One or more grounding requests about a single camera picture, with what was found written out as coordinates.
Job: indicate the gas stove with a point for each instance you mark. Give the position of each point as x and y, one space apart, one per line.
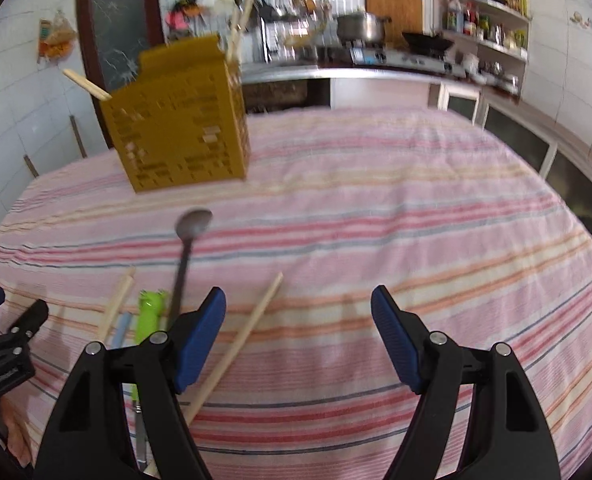
388 59

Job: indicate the steel cooking pot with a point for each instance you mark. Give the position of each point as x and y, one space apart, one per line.
361 28

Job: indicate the yellow perforated utensil holder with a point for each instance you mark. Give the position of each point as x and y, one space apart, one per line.
182 120

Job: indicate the light blue straw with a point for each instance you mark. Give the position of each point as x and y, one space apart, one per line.
122 327

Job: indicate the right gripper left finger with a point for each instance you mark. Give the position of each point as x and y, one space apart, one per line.
87 435

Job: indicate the person's left hand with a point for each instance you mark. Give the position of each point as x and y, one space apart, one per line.
18 439

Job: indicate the white corner shelf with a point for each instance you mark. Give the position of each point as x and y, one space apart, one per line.
491 31

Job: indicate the dark metal spoon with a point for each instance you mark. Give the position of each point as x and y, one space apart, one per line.
190 225

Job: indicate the black wok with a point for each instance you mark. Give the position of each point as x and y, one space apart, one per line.
433 46

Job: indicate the wooden chopstick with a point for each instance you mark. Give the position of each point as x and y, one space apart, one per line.
226 359
114 304
87 85
238 24

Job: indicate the dark glass door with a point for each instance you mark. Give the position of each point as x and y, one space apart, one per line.
112 34

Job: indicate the hanging bag of snacks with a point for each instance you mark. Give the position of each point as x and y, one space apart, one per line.
56 38

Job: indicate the green frog handle fork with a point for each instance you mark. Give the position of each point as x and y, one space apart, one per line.
152 304

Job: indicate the rectangular wooden cutting board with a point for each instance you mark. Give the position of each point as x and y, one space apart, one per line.
403 16

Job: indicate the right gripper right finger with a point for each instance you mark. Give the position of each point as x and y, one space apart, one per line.
507 436

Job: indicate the pink striped tablecloth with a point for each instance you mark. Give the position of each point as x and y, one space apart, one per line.
460 230

